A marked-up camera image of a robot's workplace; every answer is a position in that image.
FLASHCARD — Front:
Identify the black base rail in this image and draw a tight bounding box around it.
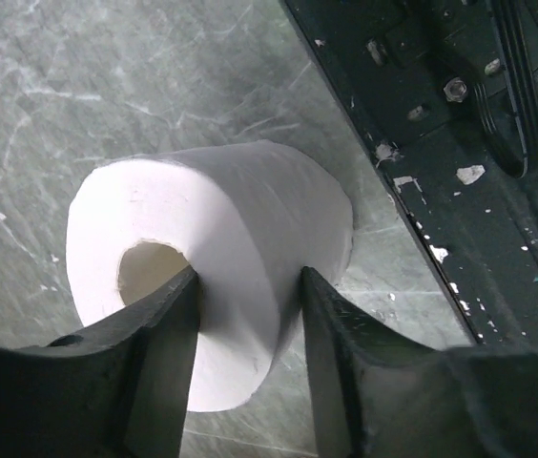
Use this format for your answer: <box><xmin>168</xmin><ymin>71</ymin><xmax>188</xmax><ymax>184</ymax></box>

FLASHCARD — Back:
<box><xmin>282</xmin><ymin>1</ymin><xmax>538</xmax><ymax>345</ymax></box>

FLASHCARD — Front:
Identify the plain white roll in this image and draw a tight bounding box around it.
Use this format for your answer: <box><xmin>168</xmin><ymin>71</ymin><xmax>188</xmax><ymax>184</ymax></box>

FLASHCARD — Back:
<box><xmin>66</xmin><ymin>141</ymin><xmax>353</xmax><ymax>412</ymax></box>

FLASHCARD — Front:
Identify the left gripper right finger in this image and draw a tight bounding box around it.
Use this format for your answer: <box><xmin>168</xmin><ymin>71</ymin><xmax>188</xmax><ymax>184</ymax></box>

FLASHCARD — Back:
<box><xmin>300</xmin><ymin>267</ymin><xmax>538</xmax><ymax>457</ymax></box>

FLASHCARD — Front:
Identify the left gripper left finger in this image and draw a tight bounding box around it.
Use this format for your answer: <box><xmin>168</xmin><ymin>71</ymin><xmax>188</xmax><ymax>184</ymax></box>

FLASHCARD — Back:
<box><xmin>0</xmin><ymin>268</ymin><xmax>199</xmax><ymax>457</ymax></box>

